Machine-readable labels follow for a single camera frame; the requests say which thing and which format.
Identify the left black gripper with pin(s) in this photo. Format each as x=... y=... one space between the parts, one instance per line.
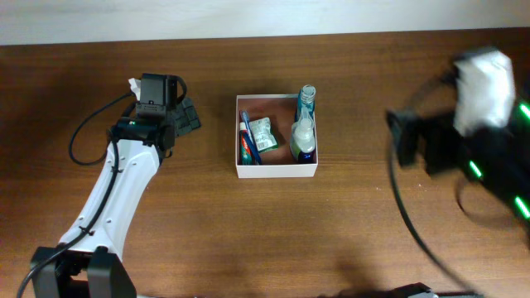
x=186 y=116

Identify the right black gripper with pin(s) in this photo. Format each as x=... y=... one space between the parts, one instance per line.
x=411 y=132

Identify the blue toothbrush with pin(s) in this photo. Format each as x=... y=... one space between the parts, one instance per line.
x=245 y=118

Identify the Colgate toothpaste tube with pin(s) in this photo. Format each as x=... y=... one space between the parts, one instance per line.
x=245 y=152

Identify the green white soap packet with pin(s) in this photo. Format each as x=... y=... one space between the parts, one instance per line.
x=263 y=137

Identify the clear spray bottle dark liquid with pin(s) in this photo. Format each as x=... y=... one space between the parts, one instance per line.
x=303 y=140

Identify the blue Listerine mouthwash bottle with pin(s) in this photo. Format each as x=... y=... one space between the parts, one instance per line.
x=306 y=98

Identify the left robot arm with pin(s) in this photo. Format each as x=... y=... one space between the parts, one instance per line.
x=88 y=260

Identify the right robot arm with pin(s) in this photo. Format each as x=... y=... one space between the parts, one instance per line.
x=495 y=157

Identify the white cardboard box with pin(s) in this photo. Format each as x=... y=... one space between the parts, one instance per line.
x=279 y=163

